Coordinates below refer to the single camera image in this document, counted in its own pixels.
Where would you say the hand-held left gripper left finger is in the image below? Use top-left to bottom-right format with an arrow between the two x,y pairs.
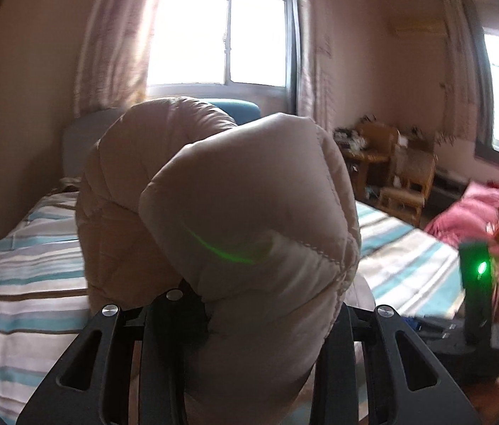
17,288 -> 209,425

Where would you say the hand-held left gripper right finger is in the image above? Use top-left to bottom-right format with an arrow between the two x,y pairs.
310,303 -> 482,425

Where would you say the beige down jacket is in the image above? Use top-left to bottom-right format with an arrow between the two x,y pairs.
74,96 -> 375,425

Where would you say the wooden chair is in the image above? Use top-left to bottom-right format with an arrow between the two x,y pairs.
378,142 -> 438,227

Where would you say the striped bed cover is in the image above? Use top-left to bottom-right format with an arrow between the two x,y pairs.
0,181 -> 463,425

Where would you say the cluttered wooden side table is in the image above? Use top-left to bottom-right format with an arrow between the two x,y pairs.
333,117 -> 401,201

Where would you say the grey yellow blue headboard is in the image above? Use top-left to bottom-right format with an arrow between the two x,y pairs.
62,97 -> 261,179

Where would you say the floral beige curtain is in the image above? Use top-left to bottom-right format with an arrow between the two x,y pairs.
436,0 -> 494,143
71,0 -> 171,117
296,0 -> 366,132

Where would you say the large bedroom window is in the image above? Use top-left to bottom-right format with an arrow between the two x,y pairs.
145,0 -> 300,95

